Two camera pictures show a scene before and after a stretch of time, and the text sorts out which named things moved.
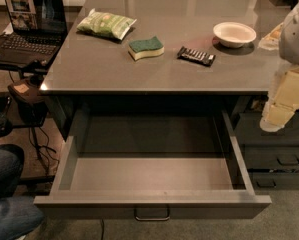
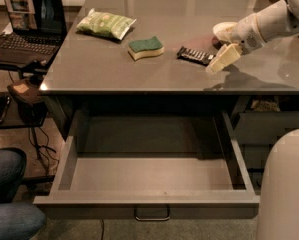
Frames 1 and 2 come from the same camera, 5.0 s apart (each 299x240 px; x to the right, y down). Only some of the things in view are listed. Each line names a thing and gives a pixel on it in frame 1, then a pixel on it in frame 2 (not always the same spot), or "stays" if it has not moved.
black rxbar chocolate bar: (195, 56) stays
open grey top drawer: (152, 166) stays
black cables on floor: (42, 150) stays
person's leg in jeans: (6, 165) stays
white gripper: (296, 37) -> (246, 33)
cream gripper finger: (274, 117) -> (210, 70)
